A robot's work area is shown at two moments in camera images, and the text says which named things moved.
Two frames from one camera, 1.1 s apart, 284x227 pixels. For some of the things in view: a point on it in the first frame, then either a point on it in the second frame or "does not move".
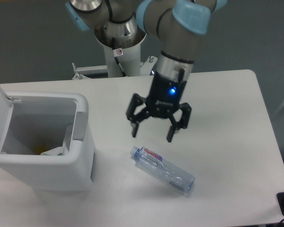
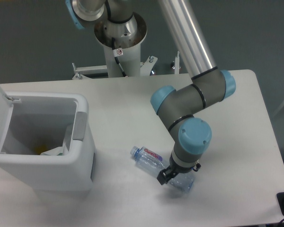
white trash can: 48,145 does not move
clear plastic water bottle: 164,170 does not move
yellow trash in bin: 38,150 does not move
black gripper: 165,96 → 165,174
